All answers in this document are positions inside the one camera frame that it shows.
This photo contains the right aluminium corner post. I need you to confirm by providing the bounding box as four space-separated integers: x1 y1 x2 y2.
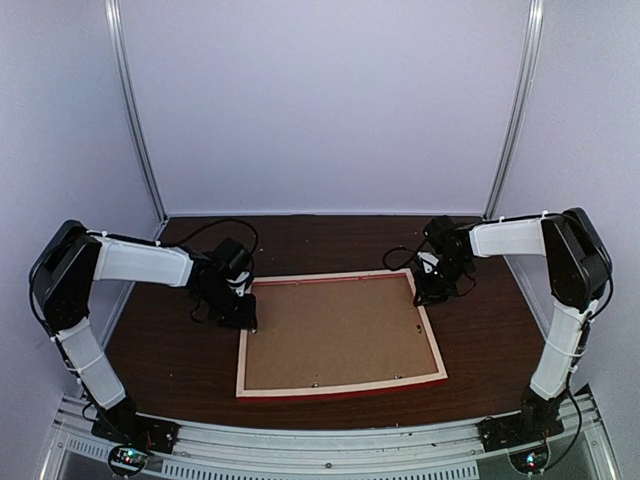
483 0 546 219

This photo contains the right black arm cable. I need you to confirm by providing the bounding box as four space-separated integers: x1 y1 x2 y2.
382 239 429 271

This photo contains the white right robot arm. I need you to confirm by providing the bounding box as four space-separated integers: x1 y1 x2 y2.
413 208 613 442

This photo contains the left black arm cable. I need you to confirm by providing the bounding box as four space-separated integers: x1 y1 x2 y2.
164 217 260 261

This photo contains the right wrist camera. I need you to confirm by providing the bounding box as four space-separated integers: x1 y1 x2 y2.
416 251 439 274

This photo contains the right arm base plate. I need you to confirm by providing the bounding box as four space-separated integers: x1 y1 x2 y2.
477 414 564 452

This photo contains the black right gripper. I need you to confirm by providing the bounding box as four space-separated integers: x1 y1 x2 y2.
414 256 473 307

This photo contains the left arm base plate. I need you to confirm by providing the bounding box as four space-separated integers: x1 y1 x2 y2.
91 415 180 454

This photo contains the aluminium corner post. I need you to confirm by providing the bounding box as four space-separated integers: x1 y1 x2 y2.
483 0 546 219
104 0 168 223

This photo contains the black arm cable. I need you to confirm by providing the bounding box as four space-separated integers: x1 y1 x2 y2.
382 239 429 271
164 217 260 261

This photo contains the left aluminium corner post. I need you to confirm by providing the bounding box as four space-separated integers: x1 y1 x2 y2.
104 0 168 223

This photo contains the pink wooden picture frame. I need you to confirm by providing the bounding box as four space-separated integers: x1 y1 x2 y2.
234 267 449 400

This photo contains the brown backing board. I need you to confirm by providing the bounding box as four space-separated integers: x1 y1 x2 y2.
243 274 440 390

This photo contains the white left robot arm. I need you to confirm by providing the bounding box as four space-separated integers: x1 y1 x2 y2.
28 219 257 444

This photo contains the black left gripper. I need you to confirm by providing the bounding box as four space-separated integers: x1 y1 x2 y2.
198 282 258 330

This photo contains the aluminium front rail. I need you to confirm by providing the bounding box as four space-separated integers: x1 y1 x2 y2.
49 394 609 480

